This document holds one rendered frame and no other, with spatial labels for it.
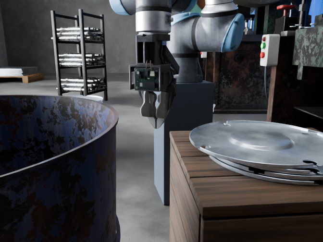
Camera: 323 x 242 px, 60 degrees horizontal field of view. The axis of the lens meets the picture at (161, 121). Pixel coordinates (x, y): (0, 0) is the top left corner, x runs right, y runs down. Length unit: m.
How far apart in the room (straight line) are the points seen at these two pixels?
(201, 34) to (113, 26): 6.81
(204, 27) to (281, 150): 0.52
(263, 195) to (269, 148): 0.13
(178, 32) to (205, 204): 0.69
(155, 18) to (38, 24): 7.62
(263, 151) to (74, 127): 0.34
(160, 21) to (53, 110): 0.27
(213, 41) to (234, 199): 0.61
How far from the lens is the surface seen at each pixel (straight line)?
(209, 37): 0.94
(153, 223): 0.99
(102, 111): 0.42
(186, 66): 0.98
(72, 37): 3.04
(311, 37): 1.25
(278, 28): 1.47
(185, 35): 0.97
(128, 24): 7.67
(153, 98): 0.65
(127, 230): 0.96
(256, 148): 0.55
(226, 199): 0.42
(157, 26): 0.59
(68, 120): 0.51
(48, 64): 8.09
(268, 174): 0.49
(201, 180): 0.47
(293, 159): 0.53
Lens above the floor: 0.55
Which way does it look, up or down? 14 degrees down
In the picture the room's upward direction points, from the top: straight up
